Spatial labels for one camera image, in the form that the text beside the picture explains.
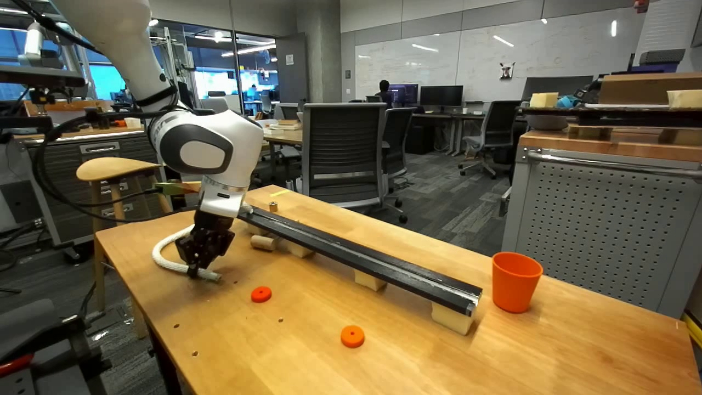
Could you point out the wooden office desk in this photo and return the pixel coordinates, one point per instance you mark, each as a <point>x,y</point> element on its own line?
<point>285,134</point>

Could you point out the dark computer monitor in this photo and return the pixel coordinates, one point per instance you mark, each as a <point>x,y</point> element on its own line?
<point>441,96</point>
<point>403,96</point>

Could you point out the black equipment stand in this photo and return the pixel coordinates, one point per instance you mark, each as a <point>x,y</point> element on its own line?
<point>44,344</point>

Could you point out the grey perforated tool cabinet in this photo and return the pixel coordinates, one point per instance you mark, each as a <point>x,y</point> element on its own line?
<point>607,227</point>

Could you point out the orange plastic cup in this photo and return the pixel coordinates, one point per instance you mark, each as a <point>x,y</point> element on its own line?
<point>516,287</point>

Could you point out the long black board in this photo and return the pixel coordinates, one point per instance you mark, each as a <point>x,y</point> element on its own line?
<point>352,255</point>

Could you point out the small wall poster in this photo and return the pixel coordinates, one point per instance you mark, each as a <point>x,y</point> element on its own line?
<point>508,70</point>

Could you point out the brown wooden box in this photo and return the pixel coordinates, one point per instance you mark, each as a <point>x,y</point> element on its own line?
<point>648,88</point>

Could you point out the black slanted pole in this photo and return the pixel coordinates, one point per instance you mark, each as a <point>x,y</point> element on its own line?
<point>36,26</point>

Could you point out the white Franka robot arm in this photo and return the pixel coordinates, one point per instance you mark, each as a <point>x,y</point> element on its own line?
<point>245,138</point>

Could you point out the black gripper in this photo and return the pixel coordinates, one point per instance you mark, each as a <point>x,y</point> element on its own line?
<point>215,222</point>

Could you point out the dark office chair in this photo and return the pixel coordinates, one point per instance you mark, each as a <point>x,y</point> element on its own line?
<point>501,124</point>

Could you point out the small orange disc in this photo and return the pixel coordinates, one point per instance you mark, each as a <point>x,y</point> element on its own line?
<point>352,337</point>
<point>262,295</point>

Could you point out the grey drawer cabinet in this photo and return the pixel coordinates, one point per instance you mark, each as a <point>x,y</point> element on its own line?
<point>66,182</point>

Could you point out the small blue object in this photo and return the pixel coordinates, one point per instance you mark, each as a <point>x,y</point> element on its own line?
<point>567,101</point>

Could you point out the dark blue case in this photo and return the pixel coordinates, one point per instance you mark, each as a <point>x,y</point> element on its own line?
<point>660,60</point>

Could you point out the seated person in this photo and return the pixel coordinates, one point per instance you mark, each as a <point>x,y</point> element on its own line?
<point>383,88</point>

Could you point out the pale wooden support block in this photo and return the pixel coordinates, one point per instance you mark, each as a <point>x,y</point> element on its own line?
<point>300,249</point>
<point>453,319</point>
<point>369,282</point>

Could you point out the wooden boards stack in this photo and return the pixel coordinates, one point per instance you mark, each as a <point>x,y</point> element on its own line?
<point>622,114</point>

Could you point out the beige foam block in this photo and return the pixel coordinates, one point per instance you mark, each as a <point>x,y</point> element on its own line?
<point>685,99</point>
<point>544,99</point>

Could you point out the wooden stool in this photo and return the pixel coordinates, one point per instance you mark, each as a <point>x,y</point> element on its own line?
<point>116,167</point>

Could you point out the grey door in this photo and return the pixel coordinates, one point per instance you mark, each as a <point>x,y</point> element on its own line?
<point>293,69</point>

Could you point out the dark flat screen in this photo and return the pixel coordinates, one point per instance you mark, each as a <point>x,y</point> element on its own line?
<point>555,86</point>

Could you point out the short wooden dowel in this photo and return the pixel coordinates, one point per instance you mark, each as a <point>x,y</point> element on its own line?
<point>262,243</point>

